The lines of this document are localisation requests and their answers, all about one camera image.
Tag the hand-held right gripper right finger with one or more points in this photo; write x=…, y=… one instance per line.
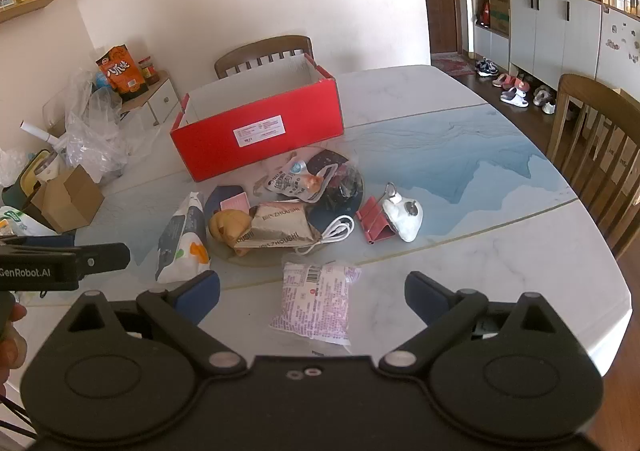
x=425, y=293

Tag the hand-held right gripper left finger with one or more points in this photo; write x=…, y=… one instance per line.
x=200, y=291

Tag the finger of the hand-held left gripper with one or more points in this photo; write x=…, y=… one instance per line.
x=50, y=241
x=107, y=258

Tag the round tape roll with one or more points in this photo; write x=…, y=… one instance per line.
x=405, y=223

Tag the red binder clip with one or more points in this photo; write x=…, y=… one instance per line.
x=372, y=223

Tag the small pink box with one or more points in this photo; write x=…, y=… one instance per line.
x=234, y=203

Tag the brown paper snack bag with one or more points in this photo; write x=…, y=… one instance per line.
x=280, y=228

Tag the pink snack packet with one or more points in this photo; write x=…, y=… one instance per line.
x=315, y=301

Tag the orange white snack pouch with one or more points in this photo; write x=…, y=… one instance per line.
x=290, y=181

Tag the dark blue packet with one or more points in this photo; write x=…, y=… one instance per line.
x=327, y=161

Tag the red cardboard box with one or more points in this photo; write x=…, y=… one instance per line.
x=300, y=121

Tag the white blue marble desktop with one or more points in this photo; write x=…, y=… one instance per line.
x=475, y=241

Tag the person's left hand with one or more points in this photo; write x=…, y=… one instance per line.
x=12, y=351

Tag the white green plastic pack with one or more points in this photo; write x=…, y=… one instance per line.
x=20, y=223

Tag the small open cardboard box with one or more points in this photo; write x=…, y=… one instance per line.
x=65, y=201

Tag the white rolled paper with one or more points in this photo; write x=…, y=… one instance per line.
x=40, y=133

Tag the clear plastic bags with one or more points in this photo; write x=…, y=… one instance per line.
x=95, y=131

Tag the small white drawer cabinet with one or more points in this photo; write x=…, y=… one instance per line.
x=160, y=101

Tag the blue round object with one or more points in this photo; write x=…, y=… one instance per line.
x=103, y=80

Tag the orange snack bag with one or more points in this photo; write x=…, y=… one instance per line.
x=122, y=73

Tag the glass jar dark sauce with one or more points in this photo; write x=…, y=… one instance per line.
x=149, y=72

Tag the row of shoes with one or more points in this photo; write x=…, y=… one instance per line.
x=515, y=91

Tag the red patterned doormat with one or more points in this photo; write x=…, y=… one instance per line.
x=452, y=65

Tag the wooden chair curved backrest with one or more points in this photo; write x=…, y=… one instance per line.
x=260, y=48

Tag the small red bag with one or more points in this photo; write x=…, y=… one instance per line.
x=485, y=13

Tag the cardboard carton green print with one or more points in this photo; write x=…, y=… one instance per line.
x=499, y=11

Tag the wooden wall shelf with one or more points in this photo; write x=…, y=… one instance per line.
x=30, y=6

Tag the grey wooden wall cabinet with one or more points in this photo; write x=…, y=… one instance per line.
x=550, y=26

